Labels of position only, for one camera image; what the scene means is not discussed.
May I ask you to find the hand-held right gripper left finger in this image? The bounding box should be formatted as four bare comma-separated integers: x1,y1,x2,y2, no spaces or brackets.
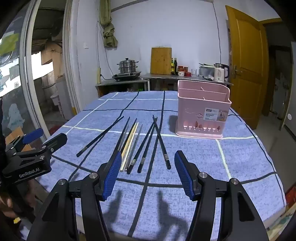
26,151,122,241

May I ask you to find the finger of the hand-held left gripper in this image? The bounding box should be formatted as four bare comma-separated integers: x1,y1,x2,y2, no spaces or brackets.
6,128,44,153
40,133,68,156

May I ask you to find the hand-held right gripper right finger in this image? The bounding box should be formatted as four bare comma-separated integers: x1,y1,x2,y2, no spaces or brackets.
174,150,270,241

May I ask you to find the wooden chopstick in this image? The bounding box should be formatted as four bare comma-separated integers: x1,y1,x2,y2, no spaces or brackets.
120,119,137,172
124,122,139,171

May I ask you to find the grey chopstick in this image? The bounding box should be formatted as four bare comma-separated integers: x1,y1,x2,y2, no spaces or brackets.
125,124,143,172
114,117,130,155

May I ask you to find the pink plastic utensil basket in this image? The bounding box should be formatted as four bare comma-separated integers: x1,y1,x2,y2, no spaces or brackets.
175,80,232,139

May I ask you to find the person's left hand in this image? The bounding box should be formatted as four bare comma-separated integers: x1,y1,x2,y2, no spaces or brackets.
0,196,14,219

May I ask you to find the brown wooden stool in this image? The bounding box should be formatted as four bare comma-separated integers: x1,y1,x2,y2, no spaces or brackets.
6,133,33,152

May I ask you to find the blue checked tablecloth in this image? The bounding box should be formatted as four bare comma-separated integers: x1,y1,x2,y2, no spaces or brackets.
35,91,286,235

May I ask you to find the white wash basin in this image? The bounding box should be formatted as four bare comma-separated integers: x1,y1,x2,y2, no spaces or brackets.
50,94,65,118

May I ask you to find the glass sliding door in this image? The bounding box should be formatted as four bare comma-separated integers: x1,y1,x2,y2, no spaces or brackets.
0,0,51,149

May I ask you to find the low steel counter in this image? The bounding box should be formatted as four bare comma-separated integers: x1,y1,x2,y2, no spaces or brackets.
95,78,148,98

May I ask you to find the black cooktop stove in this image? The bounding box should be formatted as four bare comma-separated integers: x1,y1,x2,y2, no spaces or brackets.
112,71,142,81

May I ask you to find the steel steamer pot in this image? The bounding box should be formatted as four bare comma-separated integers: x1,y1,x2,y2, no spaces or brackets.
117,58,139,74

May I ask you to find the white electric kettle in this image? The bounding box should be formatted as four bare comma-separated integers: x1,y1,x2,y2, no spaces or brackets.
213,63,230,83

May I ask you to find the pale printed box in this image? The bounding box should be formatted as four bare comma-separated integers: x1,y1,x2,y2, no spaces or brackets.
266,204,294,237

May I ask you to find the red cardboard box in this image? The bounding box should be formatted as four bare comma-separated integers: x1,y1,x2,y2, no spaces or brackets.
284,185,296,204

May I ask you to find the bamboo cutting board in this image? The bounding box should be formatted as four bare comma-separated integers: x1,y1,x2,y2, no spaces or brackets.
150,47,173,75

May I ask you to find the grey refrigerator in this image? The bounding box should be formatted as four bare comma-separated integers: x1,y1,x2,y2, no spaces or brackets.
279,40,296,142

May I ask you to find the green hanging cloth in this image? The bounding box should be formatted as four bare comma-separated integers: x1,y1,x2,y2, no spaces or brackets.
99,0,118,48

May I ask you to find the yellow wooden door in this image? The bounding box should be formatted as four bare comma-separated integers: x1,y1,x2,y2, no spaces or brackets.
225,5,270,130

